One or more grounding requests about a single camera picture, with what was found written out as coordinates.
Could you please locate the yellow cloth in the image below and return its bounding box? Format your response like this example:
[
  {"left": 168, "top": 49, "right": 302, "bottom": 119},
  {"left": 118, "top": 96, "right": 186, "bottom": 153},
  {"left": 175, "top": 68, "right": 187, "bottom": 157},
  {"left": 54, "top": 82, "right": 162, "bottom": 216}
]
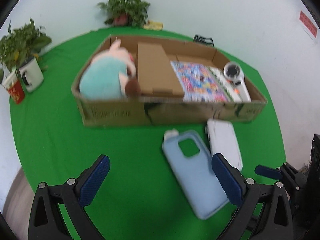
[{"left": 143, "top": 20, "right": 163, "bottom": 31}]

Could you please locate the potted plant in pink pot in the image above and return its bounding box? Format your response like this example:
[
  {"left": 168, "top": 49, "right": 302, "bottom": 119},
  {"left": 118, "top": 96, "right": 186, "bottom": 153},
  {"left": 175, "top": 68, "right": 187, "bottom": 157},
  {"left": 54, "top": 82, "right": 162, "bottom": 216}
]
[{"left": 97, "top": 0, "right": 150, "bottom": 28}]

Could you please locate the white handheld fan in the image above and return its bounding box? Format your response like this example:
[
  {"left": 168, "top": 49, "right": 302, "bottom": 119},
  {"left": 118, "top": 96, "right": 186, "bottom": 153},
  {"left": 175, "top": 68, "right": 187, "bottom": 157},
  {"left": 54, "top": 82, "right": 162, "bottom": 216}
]
[{"left": 223, "top": 62, "right": 251, "bottom": 102}]

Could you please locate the flat brown cardboard box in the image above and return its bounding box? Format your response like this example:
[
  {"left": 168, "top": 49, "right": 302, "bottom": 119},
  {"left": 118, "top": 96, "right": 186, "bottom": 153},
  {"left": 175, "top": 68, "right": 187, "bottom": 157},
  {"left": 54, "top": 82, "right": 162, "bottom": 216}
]
[{"left": 137, "top": 42, "right": 184, "bottom": 98}]

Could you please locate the white plastic device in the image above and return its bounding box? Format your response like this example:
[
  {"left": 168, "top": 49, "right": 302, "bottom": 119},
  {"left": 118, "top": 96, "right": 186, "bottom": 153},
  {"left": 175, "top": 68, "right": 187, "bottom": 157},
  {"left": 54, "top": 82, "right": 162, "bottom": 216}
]
[{"left": 205, "top": 119, "right": 243, "bottom": 171}]

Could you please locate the light blue phone case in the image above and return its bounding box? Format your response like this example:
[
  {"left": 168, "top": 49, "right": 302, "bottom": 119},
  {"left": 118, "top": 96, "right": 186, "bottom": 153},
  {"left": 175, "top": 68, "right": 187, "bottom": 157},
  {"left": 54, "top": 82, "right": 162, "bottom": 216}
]
[{"left": 162, "top": 129, "right": 228, "bottom": 220}]

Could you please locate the colourful picture book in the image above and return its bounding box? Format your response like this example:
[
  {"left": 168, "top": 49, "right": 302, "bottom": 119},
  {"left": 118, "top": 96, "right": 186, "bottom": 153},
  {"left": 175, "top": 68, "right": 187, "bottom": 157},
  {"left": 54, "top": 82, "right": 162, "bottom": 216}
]
[{"left": 170, "top": 61, "right": 230, "bottom": 102}]

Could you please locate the red wall sign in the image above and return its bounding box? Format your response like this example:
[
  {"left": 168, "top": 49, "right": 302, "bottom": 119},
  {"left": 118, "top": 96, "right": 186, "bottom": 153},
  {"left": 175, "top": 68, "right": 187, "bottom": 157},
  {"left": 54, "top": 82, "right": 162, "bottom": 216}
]
[{"left": 298, "top": 10, "right": 318, "bottom": 41}]

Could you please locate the red paper cup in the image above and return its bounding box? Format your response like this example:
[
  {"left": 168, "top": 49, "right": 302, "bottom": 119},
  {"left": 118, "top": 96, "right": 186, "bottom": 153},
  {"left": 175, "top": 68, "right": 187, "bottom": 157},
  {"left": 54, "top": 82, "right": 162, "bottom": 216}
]
[{"left": 3, "top": 72, "right": 25, "bottom": 104}]

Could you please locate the potted plant left side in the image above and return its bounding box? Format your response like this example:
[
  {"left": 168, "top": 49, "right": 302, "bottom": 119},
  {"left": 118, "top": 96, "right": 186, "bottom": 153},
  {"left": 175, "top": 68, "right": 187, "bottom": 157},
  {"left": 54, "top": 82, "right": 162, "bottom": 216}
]
[{"left": 1, "top": 18, "right": 52, "bottom": 79}]

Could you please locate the green tablecloth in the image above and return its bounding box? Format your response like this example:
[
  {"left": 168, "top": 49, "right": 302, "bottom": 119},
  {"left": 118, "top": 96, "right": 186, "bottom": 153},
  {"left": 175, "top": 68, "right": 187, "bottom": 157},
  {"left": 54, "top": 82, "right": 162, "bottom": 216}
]
[{"left": 9, "top": 27, "right": 287, "bottom": 240}]

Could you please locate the green and white book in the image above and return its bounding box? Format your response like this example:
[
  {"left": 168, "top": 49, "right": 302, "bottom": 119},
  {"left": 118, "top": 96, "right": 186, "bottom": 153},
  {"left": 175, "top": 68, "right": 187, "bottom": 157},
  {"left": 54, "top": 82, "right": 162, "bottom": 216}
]
[{"left": 209, "top": 67, "right": 242, "bottom": 102}]

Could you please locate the pink and teal plush pig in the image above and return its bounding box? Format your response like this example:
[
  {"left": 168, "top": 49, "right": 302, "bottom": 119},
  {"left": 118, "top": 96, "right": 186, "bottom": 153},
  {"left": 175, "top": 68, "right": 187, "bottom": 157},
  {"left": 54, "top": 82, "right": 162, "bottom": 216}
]
[{"left": 79, "top": 39, "right": 140, "bottom": 100}]

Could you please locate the white mug black handle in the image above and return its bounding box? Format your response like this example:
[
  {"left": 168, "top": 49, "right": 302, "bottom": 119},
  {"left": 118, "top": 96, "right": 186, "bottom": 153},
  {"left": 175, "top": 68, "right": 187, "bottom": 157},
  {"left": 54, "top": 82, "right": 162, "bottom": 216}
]
[{"left": 19, "top": 57, "right": 44, "bottom": 93}]

